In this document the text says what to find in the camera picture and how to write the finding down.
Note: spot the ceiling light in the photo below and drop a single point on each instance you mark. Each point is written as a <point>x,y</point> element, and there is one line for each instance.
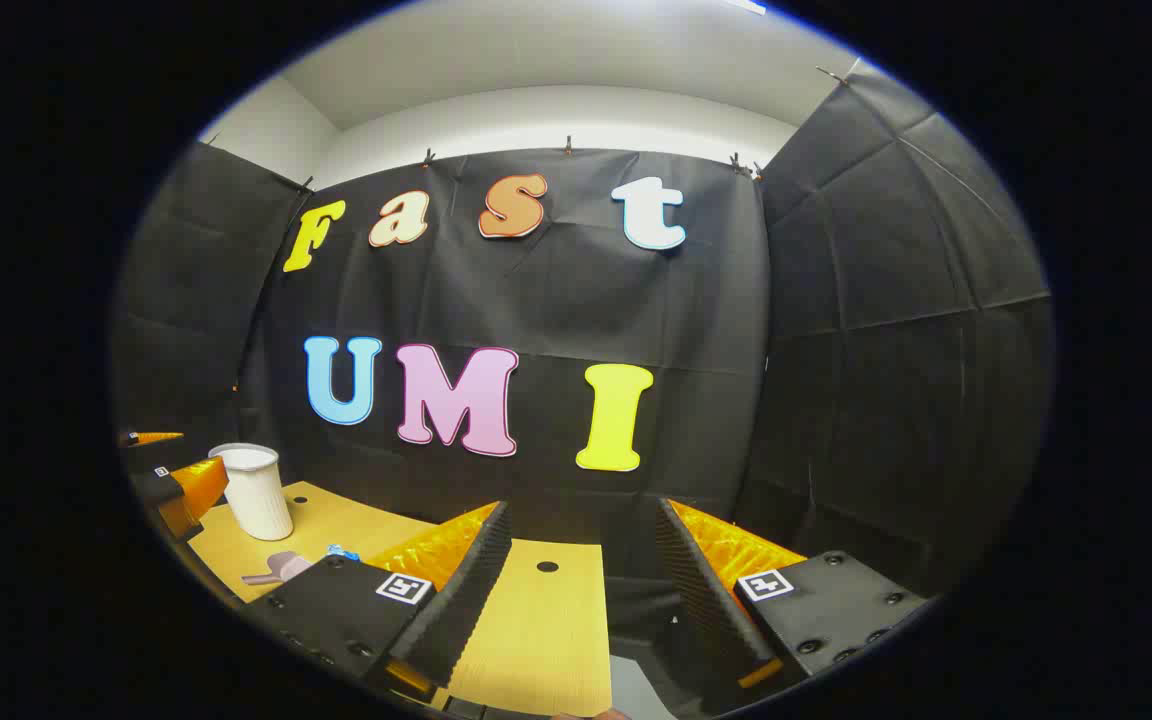
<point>748,6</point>

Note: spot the blue paper trash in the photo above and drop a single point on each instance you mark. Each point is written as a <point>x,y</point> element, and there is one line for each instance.
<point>343,552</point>

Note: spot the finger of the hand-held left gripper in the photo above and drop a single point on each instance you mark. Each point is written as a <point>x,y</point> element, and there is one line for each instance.
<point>161,488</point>
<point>151,452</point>

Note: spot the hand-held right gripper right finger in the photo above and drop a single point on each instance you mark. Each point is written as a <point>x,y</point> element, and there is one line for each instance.
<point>706,610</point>

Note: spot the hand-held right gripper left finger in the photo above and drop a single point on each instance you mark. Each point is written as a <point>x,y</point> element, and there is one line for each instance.
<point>466,600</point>

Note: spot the small grey dustpan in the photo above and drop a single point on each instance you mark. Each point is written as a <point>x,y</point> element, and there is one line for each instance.
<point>288,566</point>

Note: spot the white ribbed garbage bin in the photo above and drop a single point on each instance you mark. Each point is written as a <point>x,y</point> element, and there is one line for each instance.
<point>256,495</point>

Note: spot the wooden desktop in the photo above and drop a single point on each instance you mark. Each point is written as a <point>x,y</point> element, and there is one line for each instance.
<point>546,620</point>

